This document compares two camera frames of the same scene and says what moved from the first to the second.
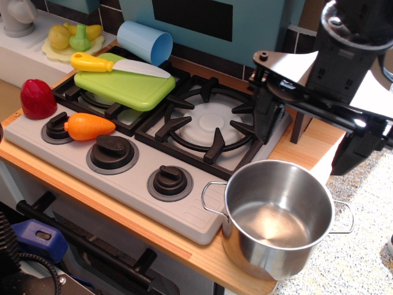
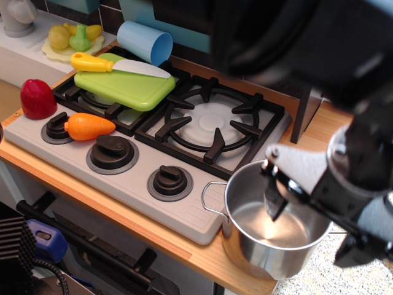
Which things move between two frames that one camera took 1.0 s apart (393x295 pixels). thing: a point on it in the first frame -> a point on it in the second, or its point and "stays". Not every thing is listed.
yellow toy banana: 93,31 stays
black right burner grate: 211,127 stays
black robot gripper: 348,82 -> 349,184
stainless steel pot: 277,215 stays
